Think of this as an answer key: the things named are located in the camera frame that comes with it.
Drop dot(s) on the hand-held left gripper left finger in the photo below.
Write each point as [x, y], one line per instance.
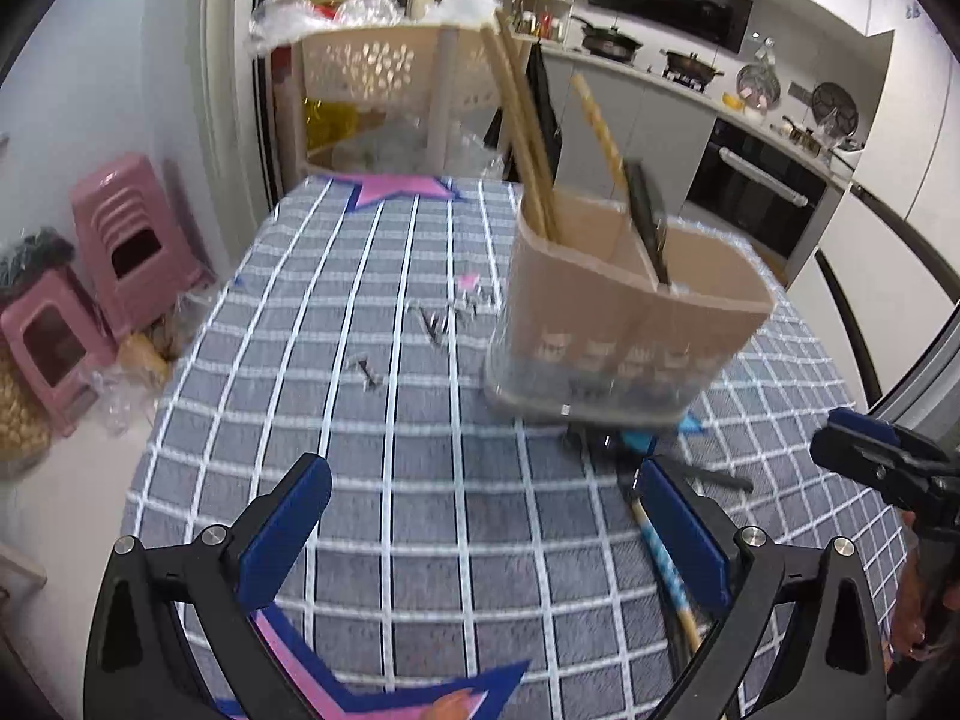
[289, 532]

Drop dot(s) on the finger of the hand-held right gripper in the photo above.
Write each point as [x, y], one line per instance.
[855, 454]
[862, 424]

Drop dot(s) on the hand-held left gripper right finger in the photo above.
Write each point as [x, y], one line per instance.
[686, 536]

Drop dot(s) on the blue patterned wooden chopstick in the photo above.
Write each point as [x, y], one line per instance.
[664, 562]

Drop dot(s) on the beige plastic utensil holder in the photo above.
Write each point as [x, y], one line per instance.
[622, 315]

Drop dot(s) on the plain wooden chopstick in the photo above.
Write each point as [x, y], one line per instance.
[534, 142]
[517, 127]
[600, 131]

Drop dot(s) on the person's right hand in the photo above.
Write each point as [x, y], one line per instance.
[919, 607]

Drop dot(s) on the grey checked star tablecloth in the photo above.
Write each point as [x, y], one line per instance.
[375, 427]

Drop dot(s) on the crumpled clear plastic bag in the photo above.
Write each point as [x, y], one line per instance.
[142, 367]

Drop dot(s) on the black built-in oven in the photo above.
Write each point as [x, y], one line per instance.
[750, 195]

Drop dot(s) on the wooden furniture leg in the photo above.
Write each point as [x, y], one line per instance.
[19, 566]

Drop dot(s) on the clear bag of yellow balls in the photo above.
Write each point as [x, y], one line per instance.
[19, 427]

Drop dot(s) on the small steel saucepan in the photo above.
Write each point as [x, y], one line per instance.
[806, 139]

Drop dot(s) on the black divided round pan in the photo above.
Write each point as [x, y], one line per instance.
[834, 103]

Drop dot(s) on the small pink plastic stool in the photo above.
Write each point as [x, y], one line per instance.
[22, 315]

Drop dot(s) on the yellow bowl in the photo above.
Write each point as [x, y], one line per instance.
[733, 100]

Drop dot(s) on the round metal steamer rack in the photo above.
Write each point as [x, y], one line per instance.
[756, 86]

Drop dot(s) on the grey base cabinets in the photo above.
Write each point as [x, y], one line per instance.
[660, 127]

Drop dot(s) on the tall pink plastic stool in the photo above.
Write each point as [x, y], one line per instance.
[112, 202]

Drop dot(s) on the bag of black items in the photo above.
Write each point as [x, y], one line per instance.
[34, 255]

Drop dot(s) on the yellow oil bottle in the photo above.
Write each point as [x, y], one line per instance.
[330, 124]

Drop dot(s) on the black hanging plastic bag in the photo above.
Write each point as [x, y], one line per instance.
[544, 112]

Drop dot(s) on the black wok with lid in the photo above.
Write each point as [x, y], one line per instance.
[609, 37]

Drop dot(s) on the beige perforated basket rack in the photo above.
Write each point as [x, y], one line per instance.
[375, 60]

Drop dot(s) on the clear plastic bags pile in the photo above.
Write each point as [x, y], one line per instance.
[322, 11]

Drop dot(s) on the white spice rack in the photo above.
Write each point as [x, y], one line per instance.
[540, 7]

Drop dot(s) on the white countertop chopstick holder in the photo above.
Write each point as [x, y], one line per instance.
[420, 4]

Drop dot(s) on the white plastic bag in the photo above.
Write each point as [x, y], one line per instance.
[469, 4]

